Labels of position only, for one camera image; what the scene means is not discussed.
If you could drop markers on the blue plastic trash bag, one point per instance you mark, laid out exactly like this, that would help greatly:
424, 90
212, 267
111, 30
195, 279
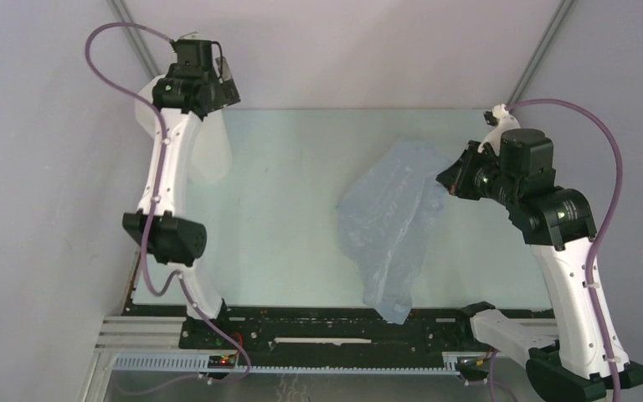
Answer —
385, 220

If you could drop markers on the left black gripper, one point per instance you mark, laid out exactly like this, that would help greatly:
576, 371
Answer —
227, 95

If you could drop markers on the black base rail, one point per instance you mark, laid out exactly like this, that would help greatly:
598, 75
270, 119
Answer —
316, 336

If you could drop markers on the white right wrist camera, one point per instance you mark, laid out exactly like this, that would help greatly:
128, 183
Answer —
500, 119

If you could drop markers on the small lit circuit board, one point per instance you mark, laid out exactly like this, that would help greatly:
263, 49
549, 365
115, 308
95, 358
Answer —
222, 362

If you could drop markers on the white translucent trash bin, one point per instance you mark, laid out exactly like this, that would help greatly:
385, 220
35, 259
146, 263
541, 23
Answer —
211, 157

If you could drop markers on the white slotted cable duct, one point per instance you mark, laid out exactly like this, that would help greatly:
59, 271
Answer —
204, 363

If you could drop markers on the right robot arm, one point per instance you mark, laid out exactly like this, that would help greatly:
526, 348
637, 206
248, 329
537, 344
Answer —
586, 361

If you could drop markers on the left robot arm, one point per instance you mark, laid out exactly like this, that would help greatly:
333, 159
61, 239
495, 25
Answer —
182, 111

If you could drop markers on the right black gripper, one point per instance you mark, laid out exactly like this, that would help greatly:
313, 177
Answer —
455, 178

